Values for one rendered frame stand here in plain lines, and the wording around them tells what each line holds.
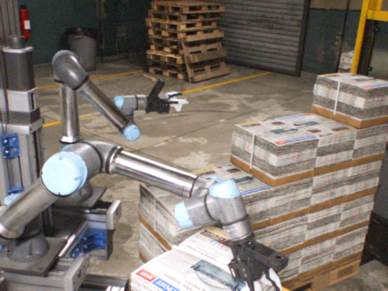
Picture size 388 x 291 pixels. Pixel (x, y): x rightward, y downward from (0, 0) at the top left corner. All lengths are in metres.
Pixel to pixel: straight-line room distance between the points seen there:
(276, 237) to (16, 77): 1.52
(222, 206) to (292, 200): 1.32
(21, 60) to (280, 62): 8.17
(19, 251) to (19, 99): 0.56
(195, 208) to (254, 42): 8.85
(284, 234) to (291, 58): 7.24
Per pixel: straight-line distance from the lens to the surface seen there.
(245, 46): 10.10
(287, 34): 9.57
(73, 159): 1.32
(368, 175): 2.91
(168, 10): 8.61
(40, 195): 1.44
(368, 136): 2.76
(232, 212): 1.19
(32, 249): 1.79
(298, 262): 2.77
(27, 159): 1.89
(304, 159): 2.42
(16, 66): 1.82
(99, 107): 2.08
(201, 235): 1.49
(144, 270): 1.33
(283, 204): 2.44
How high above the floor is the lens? 1.81
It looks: 23 degrees down
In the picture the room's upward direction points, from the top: 3 degrees clockwise
